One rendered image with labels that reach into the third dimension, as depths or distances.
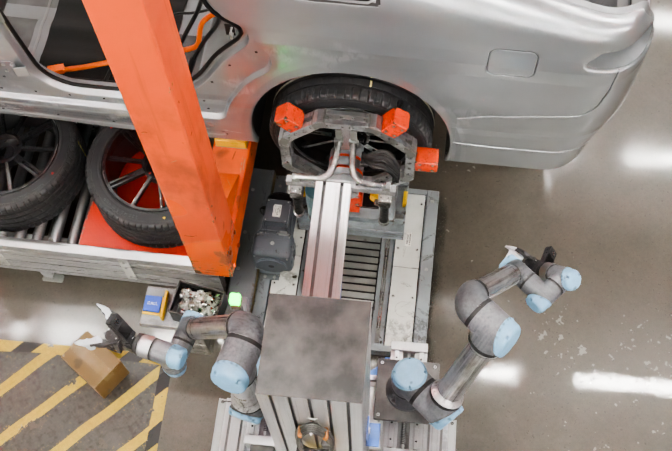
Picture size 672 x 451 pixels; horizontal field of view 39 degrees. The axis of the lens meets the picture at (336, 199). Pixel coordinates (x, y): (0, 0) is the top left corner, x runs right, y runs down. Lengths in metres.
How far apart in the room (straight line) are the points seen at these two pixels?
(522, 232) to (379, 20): 1.77
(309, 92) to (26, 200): 1.42
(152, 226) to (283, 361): 2.00
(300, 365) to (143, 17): 0.95
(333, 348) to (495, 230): 2.48
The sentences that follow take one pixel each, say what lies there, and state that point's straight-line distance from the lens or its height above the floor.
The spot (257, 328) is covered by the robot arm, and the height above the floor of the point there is 1.45.
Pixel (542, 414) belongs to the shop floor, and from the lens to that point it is 4.36.
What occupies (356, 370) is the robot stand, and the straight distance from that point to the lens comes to 2.23.
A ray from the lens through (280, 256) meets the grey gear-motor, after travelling 4.11.
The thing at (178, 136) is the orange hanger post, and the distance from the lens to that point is 2.96.
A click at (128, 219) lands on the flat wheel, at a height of 0.50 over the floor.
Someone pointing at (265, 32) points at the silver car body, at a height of 1.52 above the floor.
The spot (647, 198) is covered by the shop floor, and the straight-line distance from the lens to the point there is 4.86.
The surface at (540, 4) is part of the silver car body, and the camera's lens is 3.20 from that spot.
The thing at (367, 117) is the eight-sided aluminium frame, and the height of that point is 1.12.
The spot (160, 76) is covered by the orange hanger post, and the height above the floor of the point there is 1.99.
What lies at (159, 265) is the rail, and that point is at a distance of 4.22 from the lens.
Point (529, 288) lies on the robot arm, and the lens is 3.32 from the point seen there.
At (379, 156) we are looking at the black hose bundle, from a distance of 3.58.
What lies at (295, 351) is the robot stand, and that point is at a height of 2.03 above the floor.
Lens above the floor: 4.16
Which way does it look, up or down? 63 degrees down
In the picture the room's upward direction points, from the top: 3 degrees counter-clockwise
